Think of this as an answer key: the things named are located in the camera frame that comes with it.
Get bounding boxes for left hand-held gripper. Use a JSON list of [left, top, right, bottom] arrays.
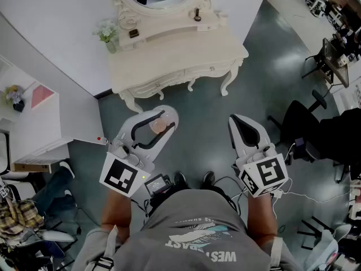
[[99, 105, 181, 199]]

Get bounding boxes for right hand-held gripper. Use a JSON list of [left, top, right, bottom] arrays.
[[227, 113, 290, 199]]

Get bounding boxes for small pink bottle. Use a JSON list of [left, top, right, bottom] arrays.
[[149, 117, 169, 134]]

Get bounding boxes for person's right forearm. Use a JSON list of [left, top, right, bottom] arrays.
[[246, 191, 279, 247]]

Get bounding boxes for person's left forearm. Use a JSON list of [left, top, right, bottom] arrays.
[[100, 191, 133, 244]]

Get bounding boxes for black office chair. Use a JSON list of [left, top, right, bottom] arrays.
[[267, 89, 328, 164]]

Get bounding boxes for black device with screen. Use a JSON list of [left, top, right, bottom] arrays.
[[144, 173, 175, 199]]

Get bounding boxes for person's black right shoe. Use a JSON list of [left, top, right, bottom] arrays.
[[202, 171, 216, 191]]

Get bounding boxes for person's black shoe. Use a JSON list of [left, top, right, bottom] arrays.
[[174, 172, 188, 190], [202, 171, 216, 191]]

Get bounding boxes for person's black left shoe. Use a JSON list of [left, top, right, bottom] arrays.
[[174, 172, 188, 190]]

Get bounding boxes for white dressing table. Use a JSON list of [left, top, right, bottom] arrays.
[[108, 8, 250, 113]]

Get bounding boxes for black garment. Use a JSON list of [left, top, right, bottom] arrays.
[[318, 107, 361, 182]]

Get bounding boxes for white flowers in glass vase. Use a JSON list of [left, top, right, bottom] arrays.
[[92, 19, 120, 54]]

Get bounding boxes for white shelf cabinet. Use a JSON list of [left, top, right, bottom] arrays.
[[0, 54, 105, 174]]

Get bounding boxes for pink board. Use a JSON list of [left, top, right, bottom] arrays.
[[30, 84, 55, 110]]

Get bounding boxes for person's grey shirt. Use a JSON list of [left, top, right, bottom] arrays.
[[72, 189, 304, 271]]

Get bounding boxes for potted flowers in dark pot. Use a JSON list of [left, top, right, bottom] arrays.
[[2, 85, 26, 113]]

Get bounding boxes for white desk with equipment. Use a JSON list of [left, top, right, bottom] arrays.
[[265, 0, 361, 39]]

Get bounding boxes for white cable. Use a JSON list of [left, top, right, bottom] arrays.
[[269, 142, 350, 222]]

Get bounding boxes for wire mesh chair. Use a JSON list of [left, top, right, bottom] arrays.
[[301, 37, 350, 89]]

